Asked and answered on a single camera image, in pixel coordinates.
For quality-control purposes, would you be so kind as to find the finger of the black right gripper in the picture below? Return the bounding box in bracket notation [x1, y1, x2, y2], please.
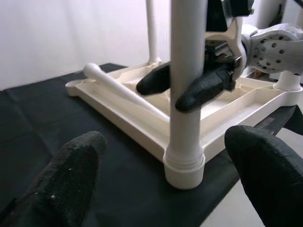
[175, 68, 235, 113]
[136, 62, 172, 96]

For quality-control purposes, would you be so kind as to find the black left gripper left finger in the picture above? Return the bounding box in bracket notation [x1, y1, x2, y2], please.
[0, 131, 107, 227]

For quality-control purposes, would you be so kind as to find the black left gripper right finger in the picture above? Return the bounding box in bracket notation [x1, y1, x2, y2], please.
[224, 125, 303, 227]

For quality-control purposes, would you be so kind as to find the white plastic table top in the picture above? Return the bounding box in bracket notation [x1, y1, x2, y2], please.
[65, 60, 303, 190]

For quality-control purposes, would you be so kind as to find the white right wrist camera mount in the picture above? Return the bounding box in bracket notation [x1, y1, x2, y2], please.
[203, 0, 256, 81]

